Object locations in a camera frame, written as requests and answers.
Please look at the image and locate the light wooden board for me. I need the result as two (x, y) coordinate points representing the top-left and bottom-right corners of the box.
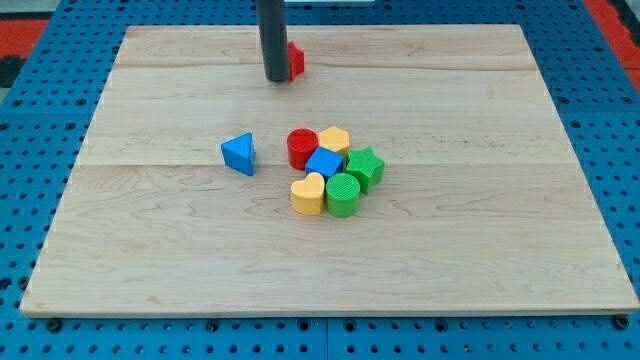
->
(20, 25), (639, 318)

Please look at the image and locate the blue cube block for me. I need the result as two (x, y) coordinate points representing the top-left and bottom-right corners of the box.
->
(304, 147), (344, 180)

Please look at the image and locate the blue triangle block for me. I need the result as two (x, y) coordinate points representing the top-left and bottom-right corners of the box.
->
(221, 133), (255, 176)

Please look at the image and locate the yellow hexagon block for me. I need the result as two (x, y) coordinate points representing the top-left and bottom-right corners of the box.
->
(318, 126), (350, 156)

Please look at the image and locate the red cylinder block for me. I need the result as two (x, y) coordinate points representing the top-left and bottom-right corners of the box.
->
(286, 128), (319, 171)

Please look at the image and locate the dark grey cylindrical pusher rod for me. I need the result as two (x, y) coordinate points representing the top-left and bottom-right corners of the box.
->
(256, 0), (290, 83)

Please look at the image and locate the yellow heart block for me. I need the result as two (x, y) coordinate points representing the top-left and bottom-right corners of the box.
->
(290, 172), (325, 215)

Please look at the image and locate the green star block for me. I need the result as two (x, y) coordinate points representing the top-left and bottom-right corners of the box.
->
(345, 147), (385, 194)

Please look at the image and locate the green cylinder block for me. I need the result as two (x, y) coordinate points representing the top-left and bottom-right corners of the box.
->
(326, 173), (360, 218)

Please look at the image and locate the red star block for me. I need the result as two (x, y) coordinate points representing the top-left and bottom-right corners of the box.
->
(288, 41), (305, 82)

